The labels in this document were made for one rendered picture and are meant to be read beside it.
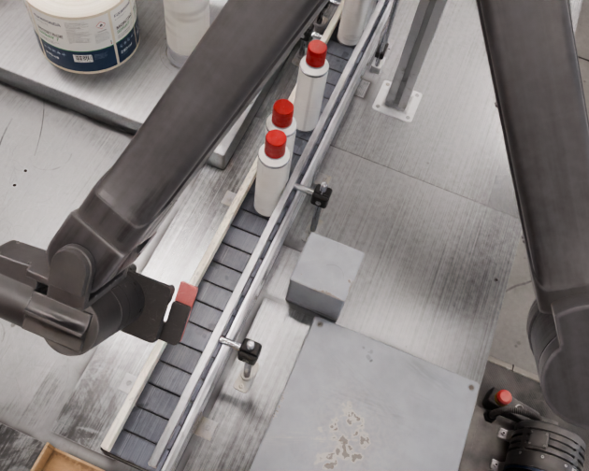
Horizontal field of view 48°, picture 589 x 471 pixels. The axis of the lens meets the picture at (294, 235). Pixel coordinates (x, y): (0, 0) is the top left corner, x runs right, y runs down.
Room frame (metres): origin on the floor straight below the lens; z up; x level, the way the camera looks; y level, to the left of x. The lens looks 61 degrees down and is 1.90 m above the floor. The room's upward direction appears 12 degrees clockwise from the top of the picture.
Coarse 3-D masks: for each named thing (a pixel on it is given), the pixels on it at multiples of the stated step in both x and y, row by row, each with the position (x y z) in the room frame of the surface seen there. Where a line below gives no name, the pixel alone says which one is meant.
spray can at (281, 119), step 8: (280, 104) 0.67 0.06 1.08; (288, 104) 0.68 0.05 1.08; (280, 112) 0.66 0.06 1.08; (288, 112) 0.66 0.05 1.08; (272, 120) 0.66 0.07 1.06; (280, 120) 0.66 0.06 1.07; (288, 120) 0.66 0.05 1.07; (272, 128) 0.66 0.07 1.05; (280, 128) 0.66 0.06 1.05; (288, 128) 0.66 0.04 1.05; (288, 136) 0.65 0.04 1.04; (288, 144) 0.65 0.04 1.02; (288, 168) 0.66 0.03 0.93; (288, 176) 0.67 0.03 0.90
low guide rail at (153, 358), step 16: (336, 16) 1.08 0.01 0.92; (256, 160) 0.68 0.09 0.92; (240, 192) 0.61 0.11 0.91; (224, 224) 0.53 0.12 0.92; (208, 256) 0.47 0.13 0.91; (160, 352) 0.30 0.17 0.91; (144, 368) 0.27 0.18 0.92; (144, 384) 0.25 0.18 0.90; (128, 400) 0.21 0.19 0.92; (128, 416) 0.20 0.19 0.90; (112, 432) 0.17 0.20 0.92
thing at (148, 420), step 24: (336, 48) 1.02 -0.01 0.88; (336, 72) 0.96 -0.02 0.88; (240, 216) 0.58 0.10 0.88; (240, 240) 0.53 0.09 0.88; (216, 264) 0.47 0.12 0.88; (240, 264) 0.48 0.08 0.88; (216, 288) 0.43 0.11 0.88; (192, 312) 0.38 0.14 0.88; (216, 312) 0.39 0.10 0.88; (192, 336) 0.34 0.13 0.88; (168, 360) 0.30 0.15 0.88; (192, 360) 0.30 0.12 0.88; (168, 384) 0.26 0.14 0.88; (144, 408) 0.22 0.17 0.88; (168, 408) 0.22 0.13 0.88; (144, 432) 0.18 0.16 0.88; (120, 456) 0.14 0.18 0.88; (144, 456) 0.15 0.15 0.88
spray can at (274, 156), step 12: (276, 132) 0.62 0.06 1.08; (264, 144) 0.62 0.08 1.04; (276, 144) 0.60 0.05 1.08; (264, 156) 0.60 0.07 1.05; (276, 156) 0.59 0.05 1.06; (288, 156) 0.61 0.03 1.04; (264, 168) 0.59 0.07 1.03; (276, 168) 0.59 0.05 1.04; (264, 180) 0.59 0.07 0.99; (276, 180) 0.59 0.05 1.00; (264, 192) 0.59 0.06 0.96; (276, 192) 0.59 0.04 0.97; (264, 204) 0.58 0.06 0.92; (276, 204) 0.59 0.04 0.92; (264, 216) 0.58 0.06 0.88
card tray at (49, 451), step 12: (48, 444) 0.14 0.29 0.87; (48, 456) 0.13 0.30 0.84; (60, 456) 0.13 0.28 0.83; (72, 456) 0.13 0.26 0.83; (36, 468) 0.10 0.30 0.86; (48, 468) 0.11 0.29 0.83; (60, 468) 0.11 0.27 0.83; (72, 468) 0.12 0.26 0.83; (84, 468) 0.12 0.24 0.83; (96, 468) 0.12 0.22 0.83
